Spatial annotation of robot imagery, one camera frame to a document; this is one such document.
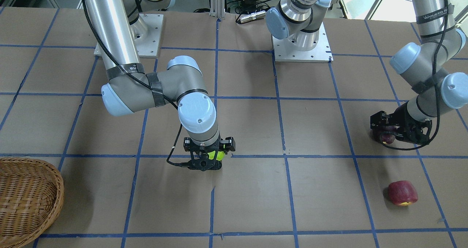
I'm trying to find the bright red apple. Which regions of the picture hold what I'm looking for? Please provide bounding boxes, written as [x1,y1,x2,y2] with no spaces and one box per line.
[388,181,419,206]

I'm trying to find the aluminium frame post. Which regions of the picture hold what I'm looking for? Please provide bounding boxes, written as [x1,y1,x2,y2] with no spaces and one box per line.
[209,0,226,20]

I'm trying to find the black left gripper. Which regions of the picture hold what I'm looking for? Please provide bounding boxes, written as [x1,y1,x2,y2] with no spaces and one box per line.
[370,104,432,145]

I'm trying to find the silver flashlight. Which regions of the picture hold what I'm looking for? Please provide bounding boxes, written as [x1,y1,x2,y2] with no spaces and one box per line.
[236,10,266,24]

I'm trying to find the dark red apple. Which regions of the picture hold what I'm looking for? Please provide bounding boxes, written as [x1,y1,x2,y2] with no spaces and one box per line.
[372,126,397,144]

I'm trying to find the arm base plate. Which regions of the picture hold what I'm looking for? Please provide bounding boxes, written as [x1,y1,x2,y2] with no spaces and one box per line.
[94,14,164,58]
[271,23,333,63]

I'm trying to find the wicker basket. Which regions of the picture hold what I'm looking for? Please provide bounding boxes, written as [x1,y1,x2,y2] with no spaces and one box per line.
[0,157,65,248]

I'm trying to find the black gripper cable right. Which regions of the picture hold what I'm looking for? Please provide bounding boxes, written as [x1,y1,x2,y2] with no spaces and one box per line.
[80,0,192,167]

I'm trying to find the green apple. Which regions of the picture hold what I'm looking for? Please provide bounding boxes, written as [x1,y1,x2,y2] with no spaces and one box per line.
[207,151,225,161]

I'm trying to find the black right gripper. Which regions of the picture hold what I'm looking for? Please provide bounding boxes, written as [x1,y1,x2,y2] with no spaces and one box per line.
[183,137,235,171]

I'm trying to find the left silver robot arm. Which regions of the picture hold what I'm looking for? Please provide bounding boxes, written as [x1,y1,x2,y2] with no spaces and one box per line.
[266,0,467,149]

